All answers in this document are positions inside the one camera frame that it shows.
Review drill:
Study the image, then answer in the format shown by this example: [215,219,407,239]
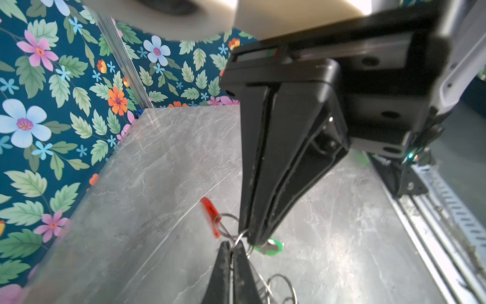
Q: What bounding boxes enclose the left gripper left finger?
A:
[201,241,230,304]

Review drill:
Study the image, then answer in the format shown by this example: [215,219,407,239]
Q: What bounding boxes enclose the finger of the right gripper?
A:
[239,86,278,236]

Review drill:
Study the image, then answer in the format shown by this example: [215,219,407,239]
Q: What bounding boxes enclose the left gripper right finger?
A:
[232,242,263,304]

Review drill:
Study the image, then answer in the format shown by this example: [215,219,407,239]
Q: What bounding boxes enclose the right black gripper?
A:
[220,1,485,246]

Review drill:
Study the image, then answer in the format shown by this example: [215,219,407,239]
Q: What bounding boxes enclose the green-capped key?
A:
[254,238,284,257]

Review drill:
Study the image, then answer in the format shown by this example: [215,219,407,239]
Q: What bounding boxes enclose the red-handled key ring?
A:
[200,196,299,304]

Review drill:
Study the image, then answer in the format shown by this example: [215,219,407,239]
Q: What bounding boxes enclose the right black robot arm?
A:
[220,1,485,246]

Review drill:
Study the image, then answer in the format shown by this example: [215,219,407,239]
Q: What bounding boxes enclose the aluminium mounting rail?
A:
[374,163,485,303]

